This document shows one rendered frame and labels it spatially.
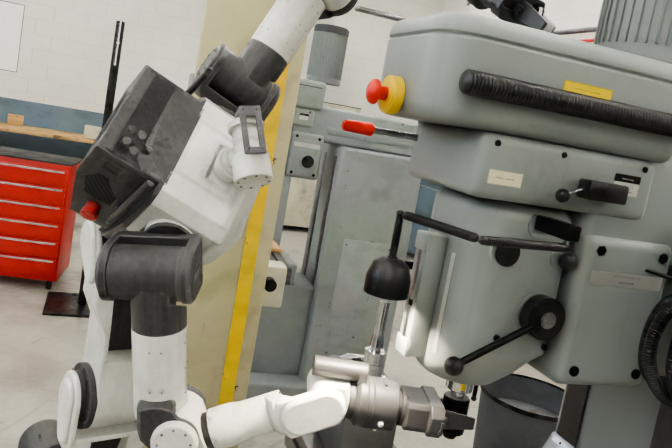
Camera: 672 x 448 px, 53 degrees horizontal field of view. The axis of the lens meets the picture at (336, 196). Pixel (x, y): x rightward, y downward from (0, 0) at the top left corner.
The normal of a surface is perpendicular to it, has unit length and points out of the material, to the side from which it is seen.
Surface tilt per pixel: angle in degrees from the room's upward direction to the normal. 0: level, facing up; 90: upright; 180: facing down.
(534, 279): 90
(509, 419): 94
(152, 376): 97
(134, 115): 57
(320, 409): 93
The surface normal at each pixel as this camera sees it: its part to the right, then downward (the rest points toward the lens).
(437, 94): -0.52, 0.00
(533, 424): -0.24, 0.14
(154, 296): 0.00, 0.25
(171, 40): 0.32, 0.17
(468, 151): -0.93, -0.13
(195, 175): 0.60, -0.36
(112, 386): 0.62, 0.04
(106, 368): 0.58, 0.27
